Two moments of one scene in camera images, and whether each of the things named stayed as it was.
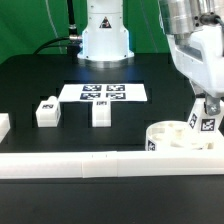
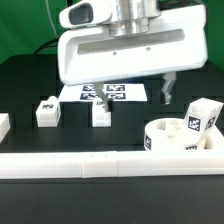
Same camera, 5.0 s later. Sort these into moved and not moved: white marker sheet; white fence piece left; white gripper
Moved: white gripper
Not moved: white marker sheet; white fence piece left
